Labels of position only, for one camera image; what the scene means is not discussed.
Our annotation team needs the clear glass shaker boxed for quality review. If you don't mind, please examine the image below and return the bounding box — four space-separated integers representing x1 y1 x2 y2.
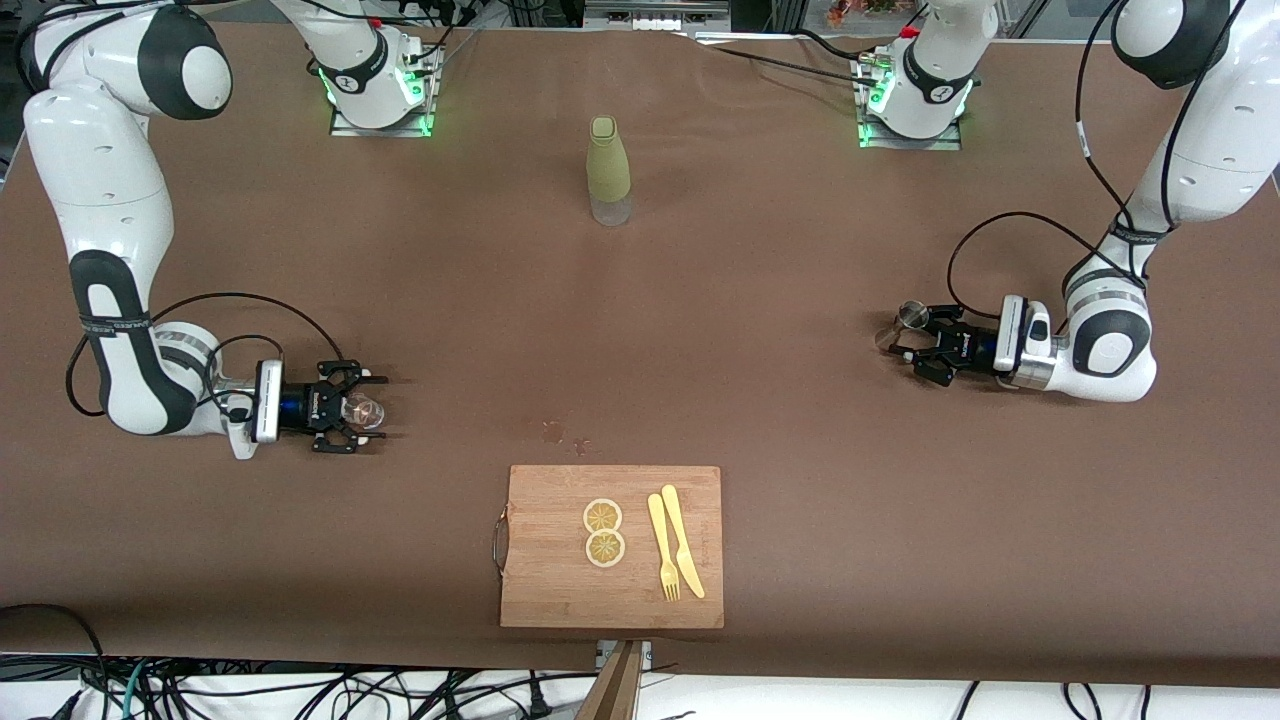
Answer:
340 392 388 432

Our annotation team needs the steel measuring cup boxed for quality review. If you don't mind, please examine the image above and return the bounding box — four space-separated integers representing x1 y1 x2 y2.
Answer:
877 300 932 354

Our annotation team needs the brown table cover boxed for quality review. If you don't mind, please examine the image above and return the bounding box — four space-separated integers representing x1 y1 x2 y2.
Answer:
0 18 1280 691

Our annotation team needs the wooden cutting board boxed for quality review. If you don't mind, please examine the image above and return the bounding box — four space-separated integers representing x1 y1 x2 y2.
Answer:
492 465 725 631

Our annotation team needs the yellow plastic knife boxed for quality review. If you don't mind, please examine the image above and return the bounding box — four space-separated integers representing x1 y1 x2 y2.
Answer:
661 484 706 600

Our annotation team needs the yellow plastic fork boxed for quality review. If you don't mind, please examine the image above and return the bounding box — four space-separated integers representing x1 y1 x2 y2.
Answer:
647 493 682 603

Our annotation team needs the green bottle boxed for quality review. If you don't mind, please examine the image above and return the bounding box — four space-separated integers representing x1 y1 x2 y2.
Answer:
586 115 633 228

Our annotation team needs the grey metal box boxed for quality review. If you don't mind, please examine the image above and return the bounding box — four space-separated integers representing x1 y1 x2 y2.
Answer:
584 0 732 32

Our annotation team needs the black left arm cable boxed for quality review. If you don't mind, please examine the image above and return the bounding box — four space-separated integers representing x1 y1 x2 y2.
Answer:
945 0 1249 323

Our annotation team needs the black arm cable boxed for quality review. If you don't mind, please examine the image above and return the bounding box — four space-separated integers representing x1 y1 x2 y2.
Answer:
64 291 347 421
945 0 1249 323

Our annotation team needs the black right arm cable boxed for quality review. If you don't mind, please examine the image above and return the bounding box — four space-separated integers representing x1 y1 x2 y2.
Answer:
64 291 347 421

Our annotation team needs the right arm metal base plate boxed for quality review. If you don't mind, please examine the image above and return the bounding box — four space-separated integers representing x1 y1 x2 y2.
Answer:
329 38 438 140

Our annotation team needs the black cable on table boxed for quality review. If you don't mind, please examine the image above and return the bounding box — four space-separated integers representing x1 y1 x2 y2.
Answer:
690 28 881 91

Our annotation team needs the teal cable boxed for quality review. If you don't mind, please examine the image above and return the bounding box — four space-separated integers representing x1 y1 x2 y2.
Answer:
118 660 153 720

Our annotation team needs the small metal bracket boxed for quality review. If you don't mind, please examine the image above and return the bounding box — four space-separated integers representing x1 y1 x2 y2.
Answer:
596 640 654 673

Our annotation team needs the brown wooden post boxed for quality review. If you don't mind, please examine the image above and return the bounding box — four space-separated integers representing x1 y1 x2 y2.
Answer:
577 640 645 720

